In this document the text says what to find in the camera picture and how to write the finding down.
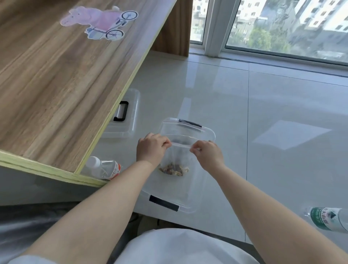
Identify person's left hand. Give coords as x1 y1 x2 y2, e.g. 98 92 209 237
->
136 133 172 167

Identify person's right hand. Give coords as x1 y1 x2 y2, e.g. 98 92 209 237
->
190 140 224 172

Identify clear plastic zip bag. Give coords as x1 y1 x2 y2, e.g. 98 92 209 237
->
156 140 204 180

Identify person's right forearm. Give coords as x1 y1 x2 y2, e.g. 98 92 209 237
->
202 164 348 264

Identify person's left forearm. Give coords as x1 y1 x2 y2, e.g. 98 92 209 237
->
17 160 159 264

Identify brown food pieces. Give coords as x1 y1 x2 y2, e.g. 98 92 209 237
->
159 162 190 177

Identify clear bottle, orange label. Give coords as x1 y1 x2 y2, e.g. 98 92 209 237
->
85 156 122 181

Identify person's white shirt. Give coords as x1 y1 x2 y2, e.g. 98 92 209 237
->
8 228 259 264

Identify wooden desk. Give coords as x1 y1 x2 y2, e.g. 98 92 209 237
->
0 0 194 188

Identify pink pig bicycle sticker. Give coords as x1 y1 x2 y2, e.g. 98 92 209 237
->
60 6 139 41

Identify clear bottle, green label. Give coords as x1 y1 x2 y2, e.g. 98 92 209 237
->
301 206 348 233

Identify grey fabric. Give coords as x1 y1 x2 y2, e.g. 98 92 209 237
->
0 202 138 264

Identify clear storage box, black handles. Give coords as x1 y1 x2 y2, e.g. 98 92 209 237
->
140 117 216 214

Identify clear box lid, black handle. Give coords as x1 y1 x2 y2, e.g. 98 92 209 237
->
102 88 141 139

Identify white window frame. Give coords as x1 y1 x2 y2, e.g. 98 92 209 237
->
190 0 348 67

